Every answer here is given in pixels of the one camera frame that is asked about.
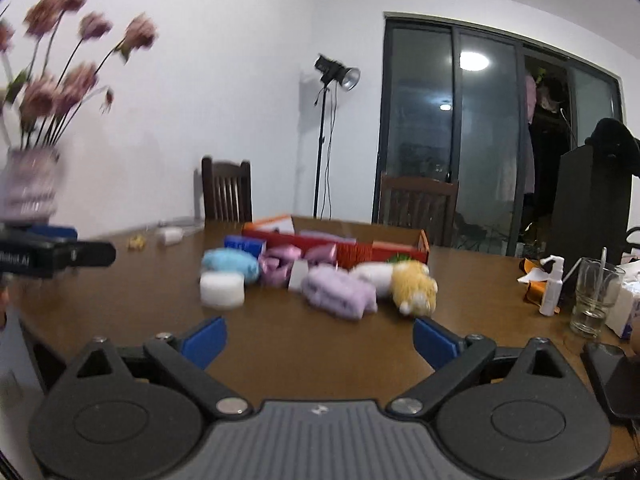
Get yellow plush toy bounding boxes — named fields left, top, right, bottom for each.
left=390, top=260, right=438, bottom=317

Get sliding glass door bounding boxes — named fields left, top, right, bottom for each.
left=371, top=11, right=626, bottom=257

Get pink cloth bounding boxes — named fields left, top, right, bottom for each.
left=258, top=245, right=306, bottom=288

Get lavender cloth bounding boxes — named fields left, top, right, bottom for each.
left=300, top=265, right=378, bottom=322

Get black cloth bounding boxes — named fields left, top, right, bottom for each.
left=584, top=117, right=640, bottom=178

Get white round plush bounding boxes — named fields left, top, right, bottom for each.
left=199, top=271, right=246, bottom=308

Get pink artificial flowers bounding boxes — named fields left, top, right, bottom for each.
left=0, top=0, right=160, bottom=151

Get pale flower vase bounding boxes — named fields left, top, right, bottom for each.
left=0, top=146, right=68, bottom=222

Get orange red cardboard box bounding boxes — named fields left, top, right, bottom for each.
left=242, top=215, right=431, bottom=268

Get pink plush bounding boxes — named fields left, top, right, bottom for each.
left=302, top=242, right=338, bottom=263

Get clear glass cup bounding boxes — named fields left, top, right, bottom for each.
left=570, top=257, right=626, bottom=339

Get white spray bottle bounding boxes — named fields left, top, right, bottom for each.
left=539, top=255, right=566, bottom=317

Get black studio light on stand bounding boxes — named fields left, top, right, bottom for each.
left=311, top=54, right=362, bottom=219

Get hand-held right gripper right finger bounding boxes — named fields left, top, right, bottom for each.
left=390, top=317, right=583, bottom=418

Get dark wooden chair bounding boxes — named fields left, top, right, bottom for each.
left=201, top=156, right=253, bottom=223
left=377, top=171, right=460, bottom=247

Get black box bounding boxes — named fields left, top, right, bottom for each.
left=547, top=145, right=631, bottom=306

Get blue and white cloth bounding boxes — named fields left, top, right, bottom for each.
left=201, top=248, right=262, bottom=283

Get black phone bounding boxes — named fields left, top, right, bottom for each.
left=580, top=342, right=640, bottom=421

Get blue packet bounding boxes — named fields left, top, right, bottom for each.
left=223, top=235, right=267, bottom=261

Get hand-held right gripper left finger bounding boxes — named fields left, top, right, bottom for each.
left=60, top=316, right=253, bottom=418

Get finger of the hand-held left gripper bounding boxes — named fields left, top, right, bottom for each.
left=65, top=241, right=117, bottom=267
left=27, top=225, right=79, bottom=242

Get pink hanging garment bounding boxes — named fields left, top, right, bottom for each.
left=522, top=72, right=538, bottom=126

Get white tissue pack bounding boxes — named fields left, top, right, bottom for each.
left=605, top=260, right=640, bottom=339

